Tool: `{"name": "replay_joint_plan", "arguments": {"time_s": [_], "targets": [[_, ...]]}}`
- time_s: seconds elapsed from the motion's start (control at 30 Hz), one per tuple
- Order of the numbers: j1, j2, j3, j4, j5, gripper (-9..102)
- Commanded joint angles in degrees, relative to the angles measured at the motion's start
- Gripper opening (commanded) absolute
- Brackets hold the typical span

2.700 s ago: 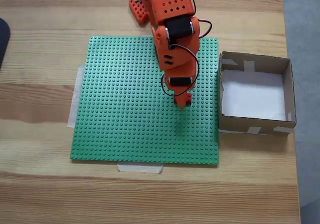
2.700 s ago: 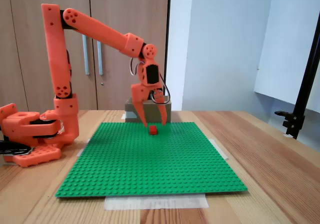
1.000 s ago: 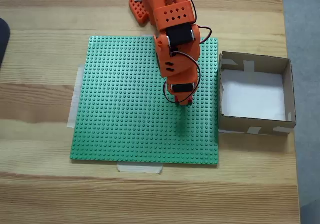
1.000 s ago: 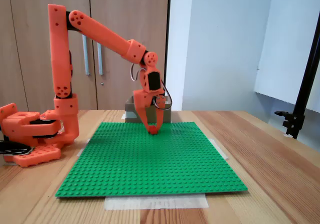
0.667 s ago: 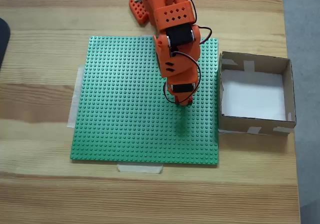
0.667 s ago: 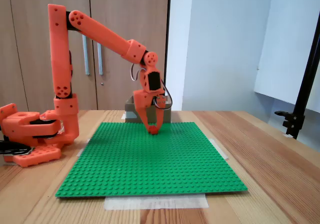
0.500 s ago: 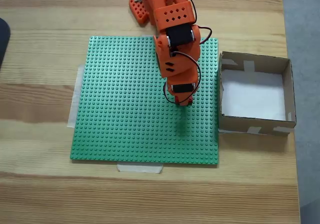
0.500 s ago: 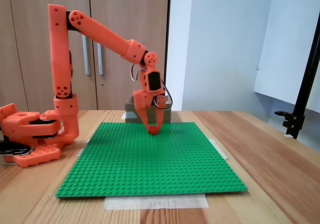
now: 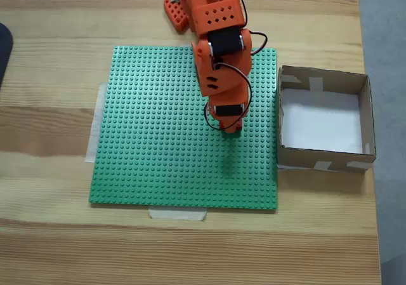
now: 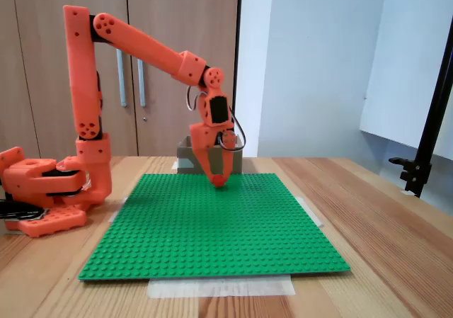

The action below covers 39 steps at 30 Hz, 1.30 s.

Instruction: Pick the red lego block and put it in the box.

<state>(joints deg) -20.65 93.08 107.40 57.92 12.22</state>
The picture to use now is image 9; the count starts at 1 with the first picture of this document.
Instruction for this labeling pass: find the thin black servo cable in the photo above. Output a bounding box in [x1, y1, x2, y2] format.
[204, 62, 254, 131]
[249, 30, 268, 57]

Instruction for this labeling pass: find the white paper sheet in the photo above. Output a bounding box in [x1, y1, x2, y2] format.
[281, 88, 364, 154]

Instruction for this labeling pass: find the black rounded pad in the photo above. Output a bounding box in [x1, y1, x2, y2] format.
[0, 22, 15, 91]

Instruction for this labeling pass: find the green lego baseplate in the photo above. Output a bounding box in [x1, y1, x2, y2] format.
[88, 46, 279, 212]

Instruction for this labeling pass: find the brown cardboard box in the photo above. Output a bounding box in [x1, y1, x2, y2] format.
[277, 65, 377, 173]

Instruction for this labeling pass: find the red lego block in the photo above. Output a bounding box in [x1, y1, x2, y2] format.
[220, 122, 244, 135]

